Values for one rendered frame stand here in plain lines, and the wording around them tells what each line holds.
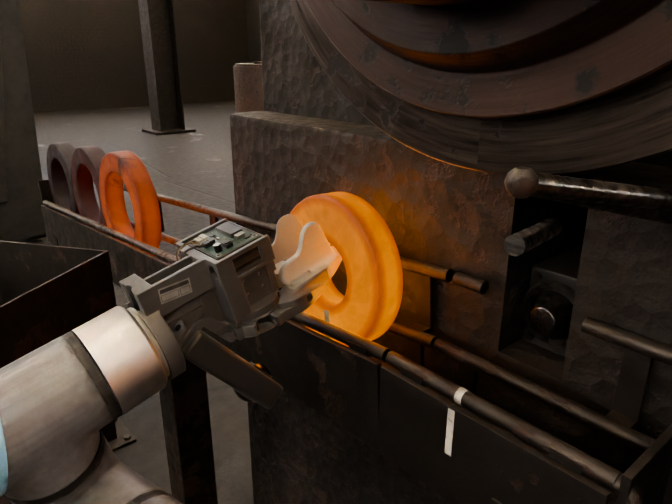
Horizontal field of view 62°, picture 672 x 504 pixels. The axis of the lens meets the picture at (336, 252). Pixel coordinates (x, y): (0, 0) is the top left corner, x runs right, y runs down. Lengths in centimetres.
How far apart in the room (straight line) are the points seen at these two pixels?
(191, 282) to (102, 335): 8
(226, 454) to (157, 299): 109
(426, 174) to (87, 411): 34
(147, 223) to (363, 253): 49
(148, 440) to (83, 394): 118
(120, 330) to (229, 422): 119
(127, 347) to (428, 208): 29
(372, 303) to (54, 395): 26
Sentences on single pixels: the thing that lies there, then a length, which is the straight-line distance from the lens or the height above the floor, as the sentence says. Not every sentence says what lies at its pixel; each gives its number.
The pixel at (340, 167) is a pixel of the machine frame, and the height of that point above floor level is 83.
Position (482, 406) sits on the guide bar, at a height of 71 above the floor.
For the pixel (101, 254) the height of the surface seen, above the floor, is 72.
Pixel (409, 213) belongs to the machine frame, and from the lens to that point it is 55.
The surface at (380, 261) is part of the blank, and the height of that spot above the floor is 78.
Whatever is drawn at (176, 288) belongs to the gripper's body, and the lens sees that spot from 45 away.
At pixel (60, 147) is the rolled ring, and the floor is 76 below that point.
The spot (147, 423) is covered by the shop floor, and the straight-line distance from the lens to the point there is 167.
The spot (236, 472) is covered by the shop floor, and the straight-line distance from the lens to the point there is 146.
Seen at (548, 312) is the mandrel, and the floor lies 75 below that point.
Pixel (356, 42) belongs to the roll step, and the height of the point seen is 96.
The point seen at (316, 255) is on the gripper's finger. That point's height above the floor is 77.
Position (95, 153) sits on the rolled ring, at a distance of 114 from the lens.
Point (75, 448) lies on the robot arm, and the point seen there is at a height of 69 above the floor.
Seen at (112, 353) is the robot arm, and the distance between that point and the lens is 44.
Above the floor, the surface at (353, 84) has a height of 93.
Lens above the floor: 95
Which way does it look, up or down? 20 degrees down
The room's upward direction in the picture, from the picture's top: straight up
